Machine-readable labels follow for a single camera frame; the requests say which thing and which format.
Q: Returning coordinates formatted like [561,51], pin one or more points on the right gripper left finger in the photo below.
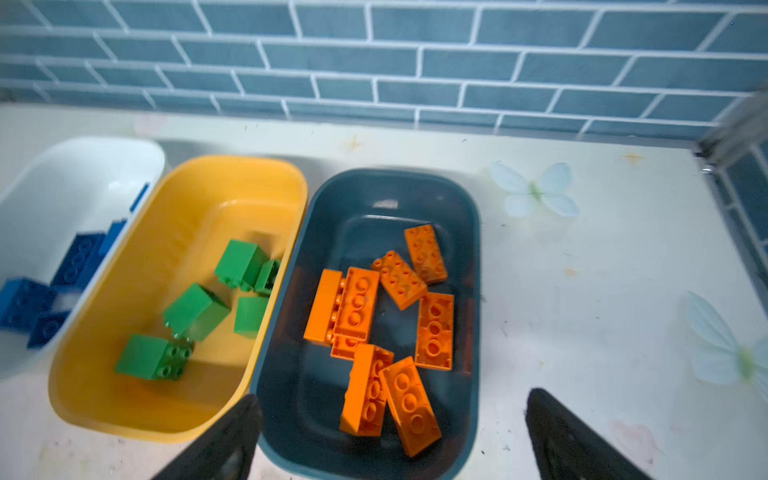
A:
[224,451]

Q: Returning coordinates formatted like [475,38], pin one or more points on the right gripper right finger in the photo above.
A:
[567,448]

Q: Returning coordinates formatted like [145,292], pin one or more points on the orange lego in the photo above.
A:
[434,343]
[358,304]
[325,308]
[410,407]
[399,280]
[425,254]

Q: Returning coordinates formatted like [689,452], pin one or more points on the small blue lego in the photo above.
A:
[139,197]
[44,328]

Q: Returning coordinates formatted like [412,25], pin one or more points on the tall blue lego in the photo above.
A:
[80,262]

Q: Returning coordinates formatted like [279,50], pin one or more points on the orange lego diagonal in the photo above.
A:
[365,400]

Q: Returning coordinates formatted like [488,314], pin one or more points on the yellow plastic container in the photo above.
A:
[167,337]

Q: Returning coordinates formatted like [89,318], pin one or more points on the white plastic container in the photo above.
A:
[79,185]

